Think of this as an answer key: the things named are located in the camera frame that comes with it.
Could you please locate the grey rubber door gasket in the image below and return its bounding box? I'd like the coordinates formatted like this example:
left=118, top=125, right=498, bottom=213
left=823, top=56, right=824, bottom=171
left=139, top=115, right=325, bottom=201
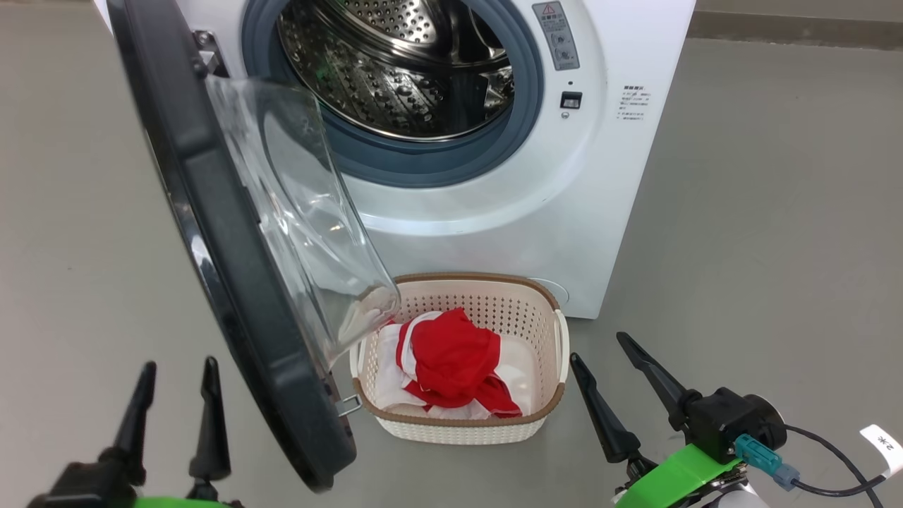
left=241, top=0, right=545, bottom=189

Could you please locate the red and white garment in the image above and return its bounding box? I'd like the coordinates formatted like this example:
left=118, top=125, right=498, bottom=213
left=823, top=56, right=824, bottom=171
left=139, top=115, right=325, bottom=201
left=372, top=314, right=533, bottom=421

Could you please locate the cream perforated laundry basket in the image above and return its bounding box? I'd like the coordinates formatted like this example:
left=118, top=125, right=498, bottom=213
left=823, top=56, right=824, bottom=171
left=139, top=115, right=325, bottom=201
left=349, top=272, right=570, bottom=446

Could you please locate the black round glass door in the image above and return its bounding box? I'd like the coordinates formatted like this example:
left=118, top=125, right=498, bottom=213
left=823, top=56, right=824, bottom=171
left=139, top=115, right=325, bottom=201
left=106, top=0, right=403, bottom=492

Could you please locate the white front-load washing machine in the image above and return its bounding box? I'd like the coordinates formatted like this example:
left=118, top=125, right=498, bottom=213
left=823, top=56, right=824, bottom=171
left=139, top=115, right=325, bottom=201
left=95, top=0, right=697, bottom=320

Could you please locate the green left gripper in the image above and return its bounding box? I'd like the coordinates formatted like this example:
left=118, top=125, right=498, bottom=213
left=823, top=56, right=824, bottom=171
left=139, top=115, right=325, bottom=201
left=99, top=356, right=244, bottom=508

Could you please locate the right black cable teal plug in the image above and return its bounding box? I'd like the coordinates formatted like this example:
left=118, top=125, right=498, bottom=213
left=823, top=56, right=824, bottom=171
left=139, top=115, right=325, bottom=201
left=734, top=423, right=890, bottom=508

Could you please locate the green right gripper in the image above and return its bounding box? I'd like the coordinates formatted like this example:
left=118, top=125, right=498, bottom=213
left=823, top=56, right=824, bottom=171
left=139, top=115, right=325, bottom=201
left=569, top=332, right=749, bottom=508

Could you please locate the steel perforated drum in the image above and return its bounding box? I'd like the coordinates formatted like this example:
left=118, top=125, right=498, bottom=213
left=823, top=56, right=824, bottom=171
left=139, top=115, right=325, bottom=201
left=277, top=0, right=516, bottom=140

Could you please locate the white cable tag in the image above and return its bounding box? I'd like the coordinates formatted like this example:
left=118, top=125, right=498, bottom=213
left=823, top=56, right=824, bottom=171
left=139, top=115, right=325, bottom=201
left=859, top=423, right=903, bottom=480

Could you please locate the grey warning sticker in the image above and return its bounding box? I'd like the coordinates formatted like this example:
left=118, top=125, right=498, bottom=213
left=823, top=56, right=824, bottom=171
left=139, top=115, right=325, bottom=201
left=531, top=1, right=581, bottom=71

